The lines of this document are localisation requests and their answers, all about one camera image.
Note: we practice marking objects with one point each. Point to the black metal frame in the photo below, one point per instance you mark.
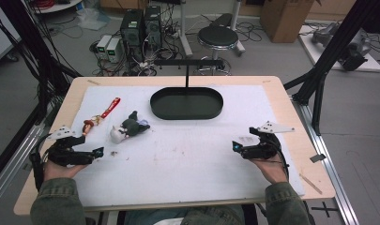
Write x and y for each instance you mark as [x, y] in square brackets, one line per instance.
[334, 50]
[28, 40]

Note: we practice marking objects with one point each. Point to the black hanger stand with tray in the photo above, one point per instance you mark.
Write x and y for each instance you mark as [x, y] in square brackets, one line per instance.
[186, 105]

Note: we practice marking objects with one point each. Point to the white table leg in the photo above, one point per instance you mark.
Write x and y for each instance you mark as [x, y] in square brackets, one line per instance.
[185, 34]
[237, 28]

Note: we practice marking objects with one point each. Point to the clear plastic bag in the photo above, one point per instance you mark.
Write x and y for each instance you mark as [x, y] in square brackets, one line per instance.
[92, 18]

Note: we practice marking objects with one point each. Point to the white floor board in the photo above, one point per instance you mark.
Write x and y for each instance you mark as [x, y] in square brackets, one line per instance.
[312, 53]

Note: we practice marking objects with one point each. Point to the person's right hand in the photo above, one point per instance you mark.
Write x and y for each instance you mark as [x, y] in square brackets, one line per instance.
[272, 170]

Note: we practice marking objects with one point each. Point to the grey black device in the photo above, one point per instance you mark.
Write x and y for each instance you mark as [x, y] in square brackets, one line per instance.
[356, 47]

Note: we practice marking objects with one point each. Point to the white power supply unit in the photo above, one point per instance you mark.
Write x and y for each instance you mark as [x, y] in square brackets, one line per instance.
[114, 50]
[103, 43]

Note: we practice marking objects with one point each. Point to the black computer tower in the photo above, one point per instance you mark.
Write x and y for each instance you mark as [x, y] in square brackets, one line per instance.
[153, 26]
[132, 33]

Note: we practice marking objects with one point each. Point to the black round stool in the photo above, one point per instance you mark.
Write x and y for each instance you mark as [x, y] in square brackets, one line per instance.
[218, 37]

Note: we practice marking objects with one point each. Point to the thin wooden stick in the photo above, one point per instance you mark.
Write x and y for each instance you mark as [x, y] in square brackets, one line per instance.
[311, 184]

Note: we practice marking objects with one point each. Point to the brown cardboard box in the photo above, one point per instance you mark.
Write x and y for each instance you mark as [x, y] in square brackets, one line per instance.
[284, 20]

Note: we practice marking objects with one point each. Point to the aluminium rail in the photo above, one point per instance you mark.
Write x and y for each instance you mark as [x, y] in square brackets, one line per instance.
[334, 184]
[12, 168]

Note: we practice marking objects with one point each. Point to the black tape piece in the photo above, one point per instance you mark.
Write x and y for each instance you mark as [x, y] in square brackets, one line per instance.
[27, 166]
[317, 158]

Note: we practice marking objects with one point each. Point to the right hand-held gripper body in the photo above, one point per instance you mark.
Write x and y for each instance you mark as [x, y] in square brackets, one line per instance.
[262, 150]

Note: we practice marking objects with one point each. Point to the white table mat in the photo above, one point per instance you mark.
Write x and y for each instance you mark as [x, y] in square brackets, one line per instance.
[184, 168]

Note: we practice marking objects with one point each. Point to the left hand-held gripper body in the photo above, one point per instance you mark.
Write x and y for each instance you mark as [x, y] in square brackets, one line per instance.
[68, 154]

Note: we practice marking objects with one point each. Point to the person's left hand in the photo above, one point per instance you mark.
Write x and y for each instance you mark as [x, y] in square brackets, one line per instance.
[57, 171]

